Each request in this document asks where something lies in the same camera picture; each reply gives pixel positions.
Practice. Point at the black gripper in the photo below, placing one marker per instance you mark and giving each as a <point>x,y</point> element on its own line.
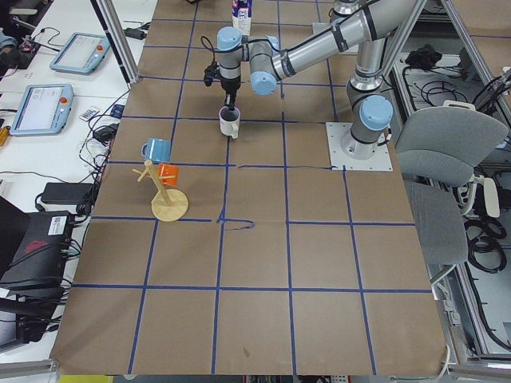
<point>230,85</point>

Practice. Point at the white ceramic mug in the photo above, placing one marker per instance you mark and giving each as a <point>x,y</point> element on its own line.
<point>229,119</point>

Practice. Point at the white blue milk carton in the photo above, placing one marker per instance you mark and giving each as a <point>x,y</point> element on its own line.
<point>242,16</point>

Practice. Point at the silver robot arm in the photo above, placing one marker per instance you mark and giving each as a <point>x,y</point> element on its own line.
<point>353,23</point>

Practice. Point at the blue mug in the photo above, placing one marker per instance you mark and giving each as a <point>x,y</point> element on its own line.
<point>157,150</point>

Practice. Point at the orange mug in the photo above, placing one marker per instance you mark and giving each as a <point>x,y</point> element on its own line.
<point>167,174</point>

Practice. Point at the wooden mug tree stand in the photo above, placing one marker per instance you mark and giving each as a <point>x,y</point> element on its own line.
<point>168,204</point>

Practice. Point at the white remote control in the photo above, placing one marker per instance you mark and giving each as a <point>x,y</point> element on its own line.
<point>89,113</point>

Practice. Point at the upper teach pendant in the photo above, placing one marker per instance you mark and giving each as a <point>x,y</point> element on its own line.
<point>81,54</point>

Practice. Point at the teach pendant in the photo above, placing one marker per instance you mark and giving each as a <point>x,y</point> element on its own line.
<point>81,54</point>
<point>44,110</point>

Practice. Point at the lower teach pendant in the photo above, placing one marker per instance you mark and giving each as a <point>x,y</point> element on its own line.
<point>44,110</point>

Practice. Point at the black power adapter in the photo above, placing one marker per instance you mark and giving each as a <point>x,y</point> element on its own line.
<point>66,193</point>

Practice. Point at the grey office chair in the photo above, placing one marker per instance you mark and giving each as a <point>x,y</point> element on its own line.
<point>438,150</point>

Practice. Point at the black computer box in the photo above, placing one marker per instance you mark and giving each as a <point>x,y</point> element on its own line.
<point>32,249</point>

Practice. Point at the aluminium frame post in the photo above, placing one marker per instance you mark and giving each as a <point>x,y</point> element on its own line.
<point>111,25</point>

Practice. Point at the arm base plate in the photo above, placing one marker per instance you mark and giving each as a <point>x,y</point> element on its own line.
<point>347,154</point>

